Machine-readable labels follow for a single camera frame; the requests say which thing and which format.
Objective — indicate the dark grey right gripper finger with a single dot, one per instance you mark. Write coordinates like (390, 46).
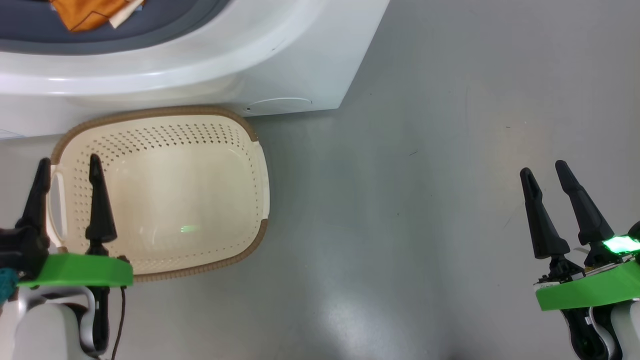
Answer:
(545, 230)
(587, 220)

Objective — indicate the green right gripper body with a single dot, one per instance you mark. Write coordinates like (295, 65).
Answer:
(590, 290)

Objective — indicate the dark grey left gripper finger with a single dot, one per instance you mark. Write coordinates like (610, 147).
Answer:
(39, 205)
(100, 215)

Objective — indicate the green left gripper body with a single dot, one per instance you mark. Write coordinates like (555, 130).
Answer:
(80, 270)

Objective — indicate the orange garment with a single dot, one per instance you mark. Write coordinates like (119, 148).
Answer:
(85, 12)

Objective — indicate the white front-load washing machine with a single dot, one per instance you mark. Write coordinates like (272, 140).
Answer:
(200, 65)

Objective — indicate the cream perforated laundry basket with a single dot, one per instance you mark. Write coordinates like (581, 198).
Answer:
(190, 180)

